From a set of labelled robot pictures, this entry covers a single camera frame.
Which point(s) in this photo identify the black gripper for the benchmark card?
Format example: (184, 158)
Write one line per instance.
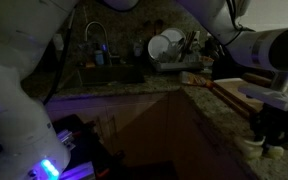
(274, 123)

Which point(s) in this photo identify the black robot stand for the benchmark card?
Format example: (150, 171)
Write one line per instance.
(84, 143)

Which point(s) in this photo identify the curved metal water faucet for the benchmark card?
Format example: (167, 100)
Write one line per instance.
(87, 43)

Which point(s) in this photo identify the wooden rolling pin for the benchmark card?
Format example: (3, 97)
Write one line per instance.
(257, 79)

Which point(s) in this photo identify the white dinner plate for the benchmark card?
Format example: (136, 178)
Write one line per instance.
(174, 35)
(159, 46)

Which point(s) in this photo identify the blue white soap bottle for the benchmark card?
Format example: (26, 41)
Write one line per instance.
(99, 57)

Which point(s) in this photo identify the small soap dispenser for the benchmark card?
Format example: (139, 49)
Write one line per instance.
(138, 48)

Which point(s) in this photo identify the grey dish rack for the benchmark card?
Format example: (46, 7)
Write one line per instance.
(177, 65)

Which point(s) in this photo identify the base cabinet with panel doors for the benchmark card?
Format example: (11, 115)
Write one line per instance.
(84, 110)

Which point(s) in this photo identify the white wall outlet plate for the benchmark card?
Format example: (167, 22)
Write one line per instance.
(58, 42)

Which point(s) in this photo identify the clear plastic container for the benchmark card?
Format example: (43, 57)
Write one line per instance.
(173, 53)

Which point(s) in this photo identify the plain-sided base cabinet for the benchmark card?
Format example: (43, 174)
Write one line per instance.
(170, 133)

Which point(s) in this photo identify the steel sink basin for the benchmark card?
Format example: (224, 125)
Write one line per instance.
(117, 75)

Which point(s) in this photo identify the orange dish sponge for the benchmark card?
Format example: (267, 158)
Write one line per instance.
(90, 64)

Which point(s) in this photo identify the dark wooden spoon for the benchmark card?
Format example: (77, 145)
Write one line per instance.
(159, 26)

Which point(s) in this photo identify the cutlery caddy with utensils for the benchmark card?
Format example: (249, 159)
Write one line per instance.
(190, 46)

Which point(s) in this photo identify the large brown cutting board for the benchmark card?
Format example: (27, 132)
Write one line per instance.
(232, 103)

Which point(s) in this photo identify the light wooden cutting board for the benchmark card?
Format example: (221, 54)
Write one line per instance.
(230, 88)

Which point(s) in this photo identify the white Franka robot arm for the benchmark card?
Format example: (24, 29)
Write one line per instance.
(14, 100)

